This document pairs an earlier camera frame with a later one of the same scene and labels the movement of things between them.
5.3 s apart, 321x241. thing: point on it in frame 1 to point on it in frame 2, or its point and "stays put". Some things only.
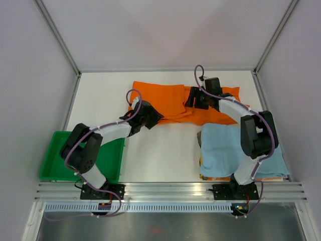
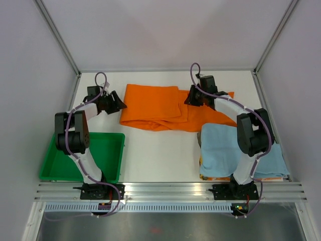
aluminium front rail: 164,192 stays put
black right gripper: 195,92 stays put
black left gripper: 155,117 to 117,105
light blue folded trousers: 222,153 stays put
